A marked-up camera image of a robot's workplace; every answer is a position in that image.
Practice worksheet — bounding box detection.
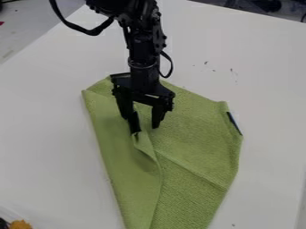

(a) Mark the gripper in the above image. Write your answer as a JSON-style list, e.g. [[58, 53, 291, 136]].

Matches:
[[108, 66, 177, 135]]

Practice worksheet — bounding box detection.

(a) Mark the green cloth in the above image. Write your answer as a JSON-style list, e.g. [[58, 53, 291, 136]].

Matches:
[[80, 74, 244, 229]]

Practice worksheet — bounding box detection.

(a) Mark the yellow toy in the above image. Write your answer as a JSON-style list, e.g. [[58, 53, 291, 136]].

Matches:
[[8, 219, 34, 229]]

